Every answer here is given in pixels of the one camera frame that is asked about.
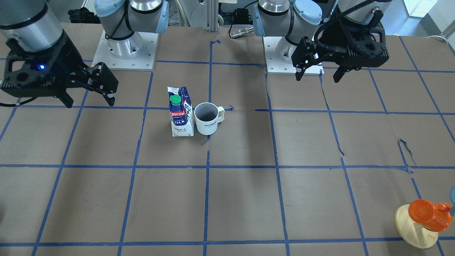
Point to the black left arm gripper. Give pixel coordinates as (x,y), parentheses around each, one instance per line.
(331,35)

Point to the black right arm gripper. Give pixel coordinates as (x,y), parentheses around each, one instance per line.
(64,57)

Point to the blue white milk carton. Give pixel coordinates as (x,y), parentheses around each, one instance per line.
(180,107)

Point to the white HOME mug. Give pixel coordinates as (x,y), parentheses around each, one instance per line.
(207,116)

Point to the orange mug on stand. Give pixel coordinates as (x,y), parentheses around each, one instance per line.
(433,217)

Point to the beige wooden stand base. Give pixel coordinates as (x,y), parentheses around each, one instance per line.
(412,232)

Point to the aluminium frame post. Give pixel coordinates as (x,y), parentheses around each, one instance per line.
(211,16)

